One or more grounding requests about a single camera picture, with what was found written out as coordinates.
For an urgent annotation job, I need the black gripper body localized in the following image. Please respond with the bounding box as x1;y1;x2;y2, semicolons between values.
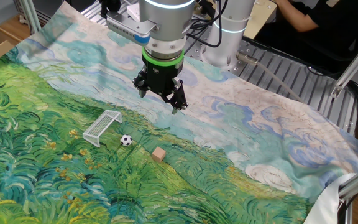
141;58;185;96

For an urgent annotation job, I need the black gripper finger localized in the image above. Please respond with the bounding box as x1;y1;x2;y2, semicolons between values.
162;78;188;115
132;70;150;99

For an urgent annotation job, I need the small wooden cube block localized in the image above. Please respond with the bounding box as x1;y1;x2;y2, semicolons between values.
151;146;167;163

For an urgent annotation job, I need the bare forearm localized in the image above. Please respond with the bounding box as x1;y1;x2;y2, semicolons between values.
275;0;320;34

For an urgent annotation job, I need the white toy soccer goal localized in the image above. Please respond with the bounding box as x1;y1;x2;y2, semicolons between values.
82;110;123;148

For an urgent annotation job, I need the small toy soccer ball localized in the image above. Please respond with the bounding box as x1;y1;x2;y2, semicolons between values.
119;134;134;147

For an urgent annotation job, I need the white power strip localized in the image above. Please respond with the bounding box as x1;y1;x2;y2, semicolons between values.
126;2;150;23

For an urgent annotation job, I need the painted landscape table cloth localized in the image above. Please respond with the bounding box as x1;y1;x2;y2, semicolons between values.
0;1;358;224

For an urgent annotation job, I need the tan cardboard board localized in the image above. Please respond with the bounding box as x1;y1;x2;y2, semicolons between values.
243;0;278;40

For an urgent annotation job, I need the person in black shirt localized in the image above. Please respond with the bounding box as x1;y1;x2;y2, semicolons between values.
255;0;358;75

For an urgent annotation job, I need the green wrist adapter ring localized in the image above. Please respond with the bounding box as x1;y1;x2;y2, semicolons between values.
141;46;185;67

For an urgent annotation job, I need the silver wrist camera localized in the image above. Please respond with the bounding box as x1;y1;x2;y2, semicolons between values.
106;11;160;47

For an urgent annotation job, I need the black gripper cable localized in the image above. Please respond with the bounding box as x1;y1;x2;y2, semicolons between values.
186;0;229;49

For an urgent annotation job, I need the grey braided hose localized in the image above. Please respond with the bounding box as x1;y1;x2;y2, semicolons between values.
236;51;304;103

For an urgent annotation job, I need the aluminium frame post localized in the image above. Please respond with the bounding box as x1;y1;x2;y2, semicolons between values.
19;0;42;35
337;160;358;224
330;30;358;100

